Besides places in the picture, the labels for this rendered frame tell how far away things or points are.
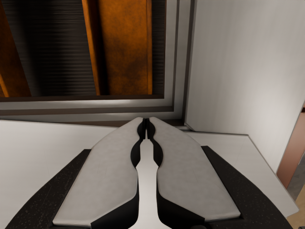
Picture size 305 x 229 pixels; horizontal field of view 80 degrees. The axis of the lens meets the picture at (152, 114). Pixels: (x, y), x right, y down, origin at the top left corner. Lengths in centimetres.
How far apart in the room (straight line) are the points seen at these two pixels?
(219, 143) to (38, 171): 16
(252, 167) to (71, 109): 17
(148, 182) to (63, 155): 8
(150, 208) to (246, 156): 10
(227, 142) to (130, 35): 20
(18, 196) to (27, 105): 9
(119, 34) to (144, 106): 16
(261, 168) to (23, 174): 21
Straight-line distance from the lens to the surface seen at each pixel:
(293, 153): 25
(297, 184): 57
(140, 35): 29
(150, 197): 19
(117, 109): 16
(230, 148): 17
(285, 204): 25
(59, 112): 17
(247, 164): 19
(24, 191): 22
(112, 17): 29
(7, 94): 33
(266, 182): 21
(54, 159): 18
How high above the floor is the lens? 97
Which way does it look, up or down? 63 degrees down
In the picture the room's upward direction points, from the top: 175 degrees clockwise
